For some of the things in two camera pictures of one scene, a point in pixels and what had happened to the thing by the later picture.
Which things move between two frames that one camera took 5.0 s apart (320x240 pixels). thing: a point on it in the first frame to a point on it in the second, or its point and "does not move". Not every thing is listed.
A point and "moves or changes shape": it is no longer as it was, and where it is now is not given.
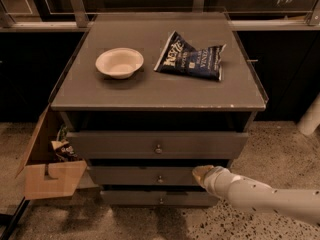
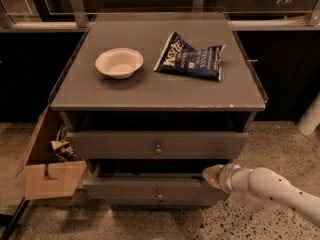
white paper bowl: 119,62 does not move
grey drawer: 146,175 moves or changes shape
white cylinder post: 311,119 does not move
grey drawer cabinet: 148,98 does not move
